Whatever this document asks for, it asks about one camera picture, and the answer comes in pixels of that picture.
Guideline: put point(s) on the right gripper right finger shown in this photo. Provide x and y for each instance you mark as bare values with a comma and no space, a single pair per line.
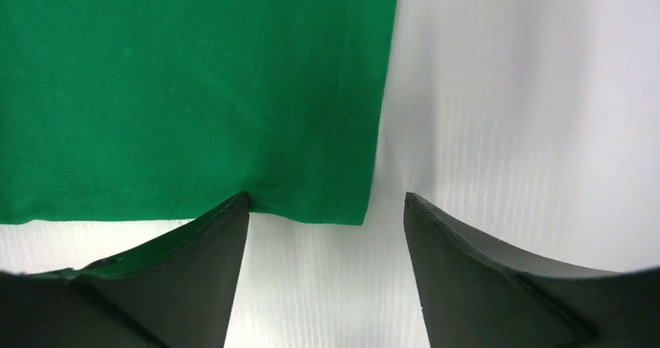
479,291

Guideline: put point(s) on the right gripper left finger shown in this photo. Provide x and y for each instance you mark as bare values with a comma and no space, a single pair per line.
176,290

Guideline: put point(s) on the green t-shirt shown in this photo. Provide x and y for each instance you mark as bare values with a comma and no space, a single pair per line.
145,110

